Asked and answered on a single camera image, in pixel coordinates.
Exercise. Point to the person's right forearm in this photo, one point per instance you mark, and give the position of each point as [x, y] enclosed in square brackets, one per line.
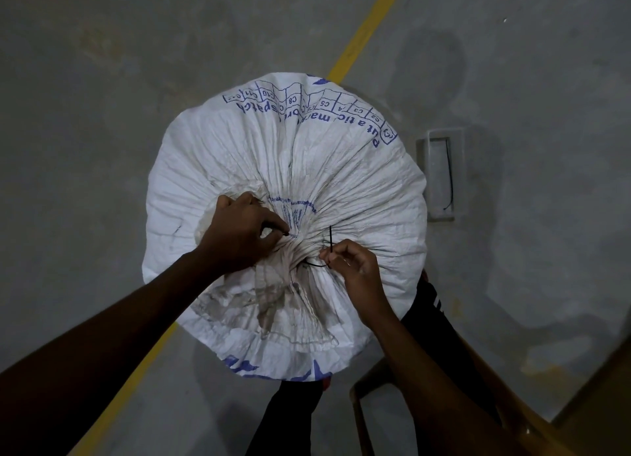
[438, 396]

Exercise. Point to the person's left forearm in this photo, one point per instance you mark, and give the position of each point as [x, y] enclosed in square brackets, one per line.
[108, 352]

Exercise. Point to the black trousers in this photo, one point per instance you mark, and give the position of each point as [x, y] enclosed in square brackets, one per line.
[434, 322]

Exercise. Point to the person's left thumb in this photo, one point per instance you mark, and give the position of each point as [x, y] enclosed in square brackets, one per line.
[272, 243]

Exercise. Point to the brown wooden table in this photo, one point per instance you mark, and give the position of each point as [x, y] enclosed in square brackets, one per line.
[604, 411]

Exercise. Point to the person's right thumb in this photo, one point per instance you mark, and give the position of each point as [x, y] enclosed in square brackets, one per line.
[329, 259]

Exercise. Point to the white woven sack blue print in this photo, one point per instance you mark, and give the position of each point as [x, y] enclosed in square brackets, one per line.
[305, 160]

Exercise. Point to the person's left hand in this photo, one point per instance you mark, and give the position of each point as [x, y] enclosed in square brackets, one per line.
[236, 236]

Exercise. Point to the person's right hand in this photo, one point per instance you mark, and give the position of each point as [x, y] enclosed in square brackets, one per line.
[362, 283]

